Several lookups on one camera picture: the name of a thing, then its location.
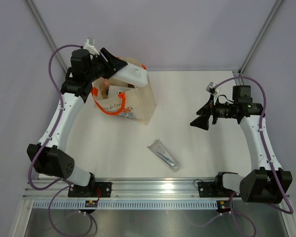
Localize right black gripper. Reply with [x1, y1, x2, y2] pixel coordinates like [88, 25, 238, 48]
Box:
[190, 94, 237, 130]

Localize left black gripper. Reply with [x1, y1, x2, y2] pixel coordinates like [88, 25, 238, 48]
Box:
[85, 48, 127, 82]

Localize peach bottle pink cap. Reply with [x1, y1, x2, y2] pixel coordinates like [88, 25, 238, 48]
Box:
[103, 80, 110, 96]

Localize white bottle black cap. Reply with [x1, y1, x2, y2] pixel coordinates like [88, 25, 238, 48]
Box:
[108, 85, 130, 98]

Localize silver tube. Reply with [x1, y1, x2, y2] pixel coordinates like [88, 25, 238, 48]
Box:
[147, 138, 180, 172]

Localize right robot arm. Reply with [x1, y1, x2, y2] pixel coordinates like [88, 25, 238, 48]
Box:
[190, 83, 293, 204]

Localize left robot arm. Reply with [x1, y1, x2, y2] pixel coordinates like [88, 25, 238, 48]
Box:
[27, 45, 128, 197]

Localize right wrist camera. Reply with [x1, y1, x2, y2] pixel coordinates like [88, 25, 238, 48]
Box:
[206, 82, 220, 97]

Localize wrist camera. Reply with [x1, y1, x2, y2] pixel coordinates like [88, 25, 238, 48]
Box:
[206, 82, 220, 97]
[83, 38, 99, 55]

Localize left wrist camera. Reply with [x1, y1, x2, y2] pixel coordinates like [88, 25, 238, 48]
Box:
[83, 38, 99, 55]

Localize canvas bag orange handles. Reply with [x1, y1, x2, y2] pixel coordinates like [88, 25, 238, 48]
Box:
[90, 56, 156, 126]

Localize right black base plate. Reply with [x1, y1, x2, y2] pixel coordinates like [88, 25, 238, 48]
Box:
[197, 181, 230, 198]

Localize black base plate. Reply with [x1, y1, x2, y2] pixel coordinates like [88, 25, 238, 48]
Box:
[68, 182, 112, 198]
[197, 181, 230, 198]

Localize aluminium mounting rail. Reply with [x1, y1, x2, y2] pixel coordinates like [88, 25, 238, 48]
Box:
[22, 179, 291, 200]

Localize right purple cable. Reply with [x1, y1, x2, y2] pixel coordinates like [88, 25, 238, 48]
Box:
[182, 76, 294, 237]

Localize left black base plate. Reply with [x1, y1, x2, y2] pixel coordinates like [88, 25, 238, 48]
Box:
[68, 182, 112, 198]

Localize white slotted cable duct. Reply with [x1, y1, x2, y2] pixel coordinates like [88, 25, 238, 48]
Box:
[33, 199, 218, 210]

